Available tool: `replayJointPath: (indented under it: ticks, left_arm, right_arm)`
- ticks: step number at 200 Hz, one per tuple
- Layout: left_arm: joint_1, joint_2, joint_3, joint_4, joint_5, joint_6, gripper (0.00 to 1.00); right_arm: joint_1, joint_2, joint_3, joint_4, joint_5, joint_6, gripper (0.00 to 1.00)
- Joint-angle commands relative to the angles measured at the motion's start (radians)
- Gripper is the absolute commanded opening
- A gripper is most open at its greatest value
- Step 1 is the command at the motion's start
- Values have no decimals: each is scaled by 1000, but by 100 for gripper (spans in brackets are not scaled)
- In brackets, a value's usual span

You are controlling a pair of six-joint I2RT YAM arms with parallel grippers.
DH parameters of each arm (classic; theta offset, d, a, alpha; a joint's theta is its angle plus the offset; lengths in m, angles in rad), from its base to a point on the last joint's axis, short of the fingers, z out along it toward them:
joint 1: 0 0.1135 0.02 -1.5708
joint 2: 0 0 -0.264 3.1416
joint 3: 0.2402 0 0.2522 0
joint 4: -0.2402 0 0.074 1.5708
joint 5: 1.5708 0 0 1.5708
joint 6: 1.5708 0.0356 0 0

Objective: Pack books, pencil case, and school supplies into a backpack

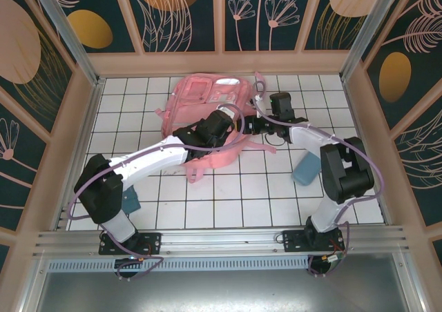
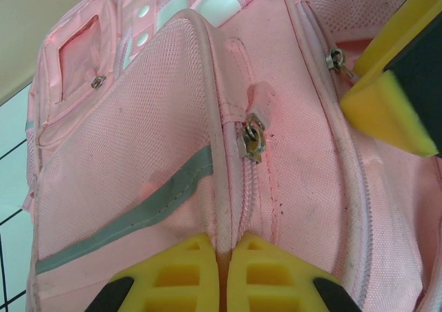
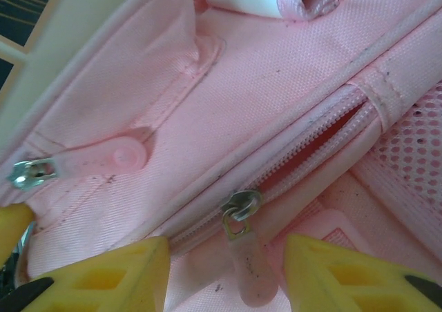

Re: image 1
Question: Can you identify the pink backpack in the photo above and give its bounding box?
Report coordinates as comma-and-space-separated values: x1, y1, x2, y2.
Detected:
153, 71, 277, 185

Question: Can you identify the teal block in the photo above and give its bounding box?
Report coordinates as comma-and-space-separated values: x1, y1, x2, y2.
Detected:
122, 186, 142, 213
291, 152, 320, 188

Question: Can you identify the grey metal sheet panel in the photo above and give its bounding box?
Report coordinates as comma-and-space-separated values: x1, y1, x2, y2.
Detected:
20, 269, 423, 312

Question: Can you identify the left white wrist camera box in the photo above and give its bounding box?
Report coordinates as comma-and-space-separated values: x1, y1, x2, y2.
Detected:
215, 106, 239, 121

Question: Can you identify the aluminium mounting rail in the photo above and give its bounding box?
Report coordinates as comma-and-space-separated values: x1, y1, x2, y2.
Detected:
32, 226, 410, 257

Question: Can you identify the right aluminium frame post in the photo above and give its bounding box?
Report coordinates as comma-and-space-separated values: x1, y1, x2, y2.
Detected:
340, 0, 403, 81

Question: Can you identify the aluminium frame post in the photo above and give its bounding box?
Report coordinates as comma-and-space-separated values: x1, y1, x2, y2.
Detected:
340, 0, 403, 81
27, 0, 104, 86

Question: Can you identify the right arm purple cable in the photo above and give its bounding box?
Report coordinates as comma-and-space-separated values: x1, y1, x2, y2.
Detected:
252, 80, 386, 278

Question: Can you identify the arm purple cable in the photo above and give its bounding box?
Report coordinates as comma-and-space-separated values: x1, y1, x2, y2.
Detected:
67, 103, 246, 281
252, 80, 386, 278

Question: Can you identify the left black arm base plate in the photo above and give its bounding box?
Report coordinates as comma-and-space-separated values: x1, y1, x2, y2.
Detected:
99, 232, 162, 256

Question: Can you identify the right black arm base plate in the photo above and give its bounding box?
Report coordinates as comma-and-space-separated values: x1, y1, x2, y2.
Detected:
282, 229, 346, 253

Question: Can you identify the grey slotted cable duct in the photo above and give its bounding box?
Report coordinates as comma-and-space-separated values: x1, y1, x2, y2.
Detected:
46, 256, 311, 272

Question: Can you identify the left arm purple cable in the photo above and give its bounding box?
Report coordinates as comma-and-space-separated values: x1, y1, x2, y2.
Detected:
67, 103, 246, 281

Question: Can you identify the left aluminium frame post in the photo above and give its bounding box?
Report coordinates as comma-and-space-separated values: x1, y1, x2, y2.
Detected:
27, 0, 104, 86

